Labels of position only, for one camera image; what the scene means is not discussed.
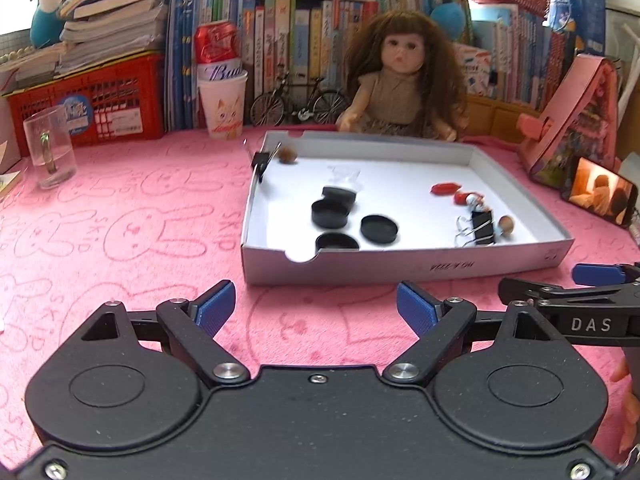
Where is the black round cap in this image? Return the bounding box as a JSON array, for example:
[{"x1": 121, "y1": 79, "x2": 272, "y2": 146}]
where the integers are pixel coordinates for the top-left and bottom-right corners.
[
  {"x1": 314, "y1": 232, "x2": 359, "y2": 252},
  {"x1": 311, "y1": 198, "x2": 349, "y2": 230},
  {"x1": 360, "y1": 214, "x2": 398, "y2": 245},
  {"x1": 322, "y1": 186, "x2": 357, "y2": 209}
]

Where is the white paper cup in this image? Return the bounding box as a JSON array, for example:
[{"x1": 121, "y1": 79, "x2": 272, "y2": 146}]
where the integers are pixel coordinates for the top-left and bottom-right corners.
[{"x1": 198, "y1": 70, "x2": 247, "y2": 140}]

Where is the right hand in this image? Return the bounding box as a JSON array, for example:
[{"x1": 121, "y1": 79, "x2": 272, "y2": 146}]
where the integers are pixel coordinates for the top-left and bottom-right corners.
[{"x1": 611, "y1": 359, "x2": 640, "y2": 454}]

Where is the pink toy house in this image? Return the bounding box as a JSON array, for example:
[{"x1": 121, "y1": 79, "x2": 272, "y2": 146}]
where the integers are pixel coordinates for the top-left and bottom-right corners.
[{"x1": 516, "y1": 54, "x2": 618, "y2": 190}]

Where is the black binder clip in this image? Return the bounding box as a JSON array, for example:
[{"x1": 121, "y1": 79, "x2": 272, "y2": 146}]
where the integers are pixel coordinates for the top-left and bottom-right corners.
[{"x1": 454, "y1": 210, "x2": 496, "y2": 247}]

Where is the red alligator clip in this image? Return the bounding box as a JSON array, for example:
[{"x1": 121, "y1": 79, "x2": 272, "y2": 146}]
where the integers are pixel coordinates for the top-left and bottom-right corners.
[
  {"x1": 454, "y1": 191, "x2": 484, "y2": 206},
  {"x1": 431, "y1": 182, "x2": 461, "y2": 196}
]

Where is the clear glass cup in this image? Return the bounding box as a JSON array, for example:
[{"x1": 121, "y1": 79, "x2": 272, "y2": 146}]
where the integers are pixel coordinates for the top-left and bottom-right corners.
[{"x1": 23, "y1": 105, "x2": 77, "y2": 190}]

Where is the red Budweiser can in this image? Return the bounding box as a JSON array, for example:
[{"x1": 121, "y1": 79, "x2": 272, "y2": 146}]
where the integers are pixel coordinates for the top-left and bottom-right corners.
[{"x1": 194, "y1": 21, "x2": 242, "y2": 81}]

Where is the brown haired doll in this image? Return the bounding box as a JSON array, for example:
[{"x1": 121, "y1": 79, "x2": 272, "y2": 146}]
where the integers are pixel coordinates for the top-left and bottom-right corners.
[{"x1": 336, "y1": 11, "x2": 466, "y2": 142}]

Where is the binder clip on box edge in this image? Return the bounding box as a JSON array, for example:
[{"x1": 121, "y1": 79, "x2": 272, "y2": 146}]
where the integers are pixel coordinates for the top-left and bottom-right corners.
[{"x1": 243, "y1": 139, "x2": 282, "y2": 183}]

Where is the white cardboard box lid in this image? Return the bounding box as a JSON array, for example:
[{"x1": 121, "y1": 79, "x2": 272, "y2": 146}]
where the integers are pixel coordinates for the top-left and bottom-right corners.
[{"x1": 241, "y1": 131, "x2": 574, "y2": 285}]

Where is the black miniature bicycle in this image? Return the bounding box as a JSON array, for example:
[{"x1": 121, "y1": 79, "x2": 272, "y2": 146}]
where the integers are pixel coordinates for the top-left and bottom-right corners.
[{"x1": 248, "y1": 72, "x2": 349, "y2": 127}]

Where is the red plastic basket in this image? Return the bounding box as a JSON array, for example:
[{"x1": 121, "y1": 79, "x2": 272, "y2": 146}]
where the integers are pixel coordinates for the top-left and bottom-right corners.
[{"x1": 6, "y1": 52, "x2": 165, "y2": 156}]

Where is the pink bunny tablecloth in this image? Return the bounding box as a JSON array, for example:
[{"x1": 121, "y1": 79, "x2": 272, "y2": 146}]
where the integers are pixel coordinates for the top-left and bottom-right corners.
[{"x1": 1, "y1": 136, "x2": 639, "y2": 479}]

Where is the brown walnut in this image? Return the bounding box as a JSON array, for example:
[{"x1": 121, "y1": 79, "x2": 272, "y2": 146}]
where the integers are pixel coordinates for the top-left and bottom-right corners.
[
  {"x1": 277, "y1": 146, "x2": 297, "y2": 165},
  {"x1": 497, "y1": 216, "x2": 514, "y2": 237}
]

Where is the smartphone with lit screen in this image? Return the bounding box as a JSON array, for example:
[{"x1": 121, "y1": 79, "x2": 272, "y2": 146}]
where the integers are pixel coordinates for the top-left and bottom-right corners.
[{"x1": 560, "y1": 156, "x2": 639, "y2": 228}]

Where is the white stationery box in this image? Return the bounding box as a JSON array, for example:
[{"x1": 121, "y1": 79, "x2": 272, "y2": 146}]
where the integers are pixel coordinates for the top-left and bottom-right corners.
[{"x1": 454, "y1": 42, "x2": 491, "y2": 98}]

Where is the stack of books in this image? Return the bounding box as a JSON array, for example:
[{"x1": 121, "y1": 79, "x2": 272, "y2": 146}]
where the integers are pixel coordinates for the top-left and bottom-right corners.
[{"x1": 1, "y1": 0, "x2": 168, "y2": 86}]

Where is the row of upright books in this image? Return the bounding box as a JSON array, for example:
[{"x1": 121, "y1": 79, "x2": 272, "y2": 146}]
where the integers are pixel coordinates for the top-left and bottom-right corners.
[{"x1": 164, "y1": 0, "x2": 576, "y2": 130}]

